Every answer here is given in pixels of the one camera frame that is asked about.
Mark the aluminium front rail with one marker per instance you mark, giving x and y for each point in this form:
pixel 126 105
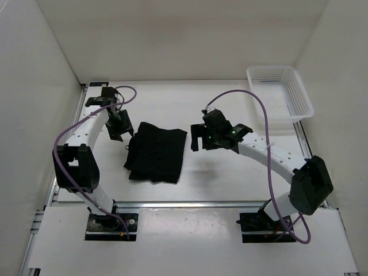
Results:
pixel 193 204

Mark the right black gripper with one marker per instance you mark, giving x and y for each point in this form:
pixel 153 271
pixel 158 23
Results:
pixel 199 130

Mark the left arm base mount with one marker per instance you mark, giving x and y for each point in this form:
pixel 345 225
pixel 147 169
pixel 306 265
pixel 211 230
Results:
pixel 107 228

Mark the aluminium rail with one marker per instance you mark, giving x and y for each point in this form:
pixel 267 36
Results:
pixel 62 153
pixel 193 204
pixel 307 152

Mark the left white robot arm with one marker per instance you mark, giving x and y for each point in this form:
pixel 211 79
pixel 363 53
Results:
pixel 75 166

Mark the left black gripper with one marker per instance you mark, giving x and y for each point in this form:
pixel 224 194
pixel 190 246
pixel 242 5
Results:
pixel 126 126

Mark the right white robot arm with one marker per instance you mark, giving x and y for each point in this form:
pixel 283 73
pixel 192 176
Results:
pixel 309 180

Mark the white plastic mesh basket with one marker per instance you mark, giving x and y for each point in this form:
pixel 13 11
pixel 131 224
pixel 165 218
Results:
pixel 282 93

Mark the aluminium left rail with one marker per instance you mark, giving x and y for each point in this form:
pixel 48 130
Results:
pixel 62 153

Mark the black shorts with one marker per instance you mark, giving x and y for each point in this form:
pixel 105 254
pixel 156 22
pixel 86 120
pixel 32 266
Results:
pixel 156 154

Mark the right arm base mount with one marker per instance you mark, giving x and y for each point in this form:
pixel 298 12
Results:
pixel 256 228

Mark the aluminium right rail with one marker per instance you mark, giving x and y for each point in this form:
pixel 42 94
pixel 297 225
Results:
pixel 307 152

